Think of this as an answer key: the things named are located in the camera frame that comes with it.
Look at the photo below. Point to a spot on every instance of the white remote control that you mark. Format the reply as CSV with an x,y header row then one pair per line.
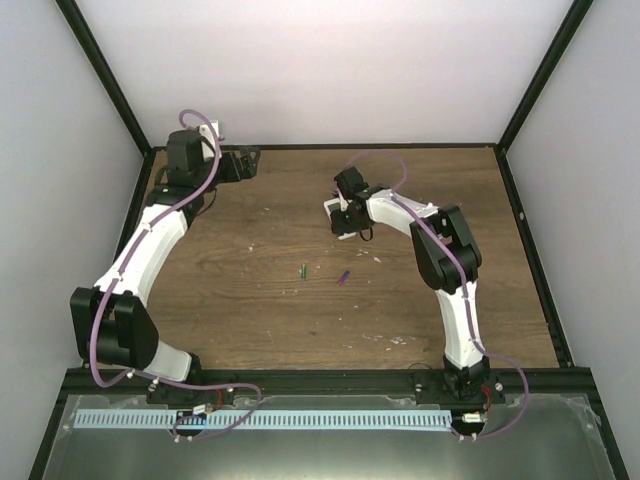
x,y
341,227

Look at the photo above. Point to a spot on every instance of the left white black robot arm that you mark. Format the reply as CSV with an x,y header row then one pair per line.
x,y
111,322

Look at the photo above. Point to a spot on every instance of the black front mounting rail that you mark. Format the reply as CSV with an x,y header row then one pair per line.
x,y
428,386

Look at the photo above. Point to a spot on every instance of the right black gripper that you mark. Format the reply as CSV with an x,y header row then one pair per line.
x,y
341,228

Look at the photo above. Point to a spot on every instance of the light blue slotted cable duct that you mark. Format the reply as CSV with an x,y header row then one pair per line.
x,y
419,420

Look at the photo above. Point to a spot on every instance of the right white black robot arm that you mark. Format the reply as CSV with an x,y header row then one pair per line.
x,y
447,257

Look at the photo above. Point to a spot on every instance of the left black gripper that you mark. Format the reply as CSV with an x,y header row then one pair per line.
x,y
248,168

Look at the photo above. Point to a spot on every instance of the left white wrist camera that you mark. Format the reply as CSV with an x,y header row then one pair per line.
x,y
210,129

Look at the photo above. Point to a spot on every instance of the purple battery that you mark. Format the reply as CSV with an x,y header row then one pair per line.
x,y
343,277

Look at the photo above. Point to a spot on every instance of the grey metal front plate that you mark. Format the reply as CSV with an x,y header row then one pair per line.
x,y
546,437

